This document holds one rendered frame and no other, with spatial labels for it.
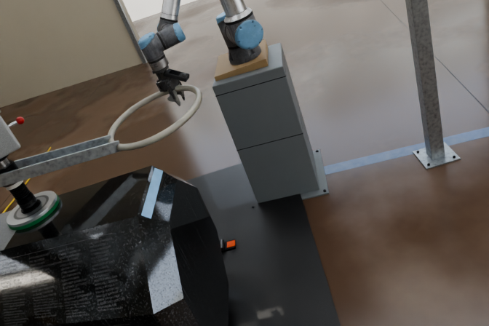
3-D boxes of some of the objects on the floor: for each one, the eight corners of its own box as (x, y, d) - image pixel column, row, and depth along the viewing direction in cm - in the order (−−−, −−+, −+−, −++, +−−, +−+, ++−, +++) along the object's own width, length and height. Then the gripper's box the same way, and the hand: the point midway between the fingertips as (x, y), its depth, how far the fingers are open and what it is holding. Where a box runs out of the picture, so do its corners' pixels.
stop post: (460, 159, 251) (443, -31, 200) (426, 169, 253) (400, -16, 201) (444, 142, 269) (424, -37, 217) (412, 152, 271) (385, -23, 219)
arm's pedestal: (252, 167, 315) (211, 60, 275) (320, 150, 306) (288, 36, 265) (250, 212, 273) (201, 92, 232) (329, 193, 263) (292, 66, 222)
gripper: (158, 63, 222) (177, 98, 232) (147, 75, 213) (167, 110, 224) (172, 60, 217) (190, 96, 228) (161, 72, 209) (180, 108, 220)
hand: (182, 100), depth 224 cm, fingers closed on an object, 4 cm apart
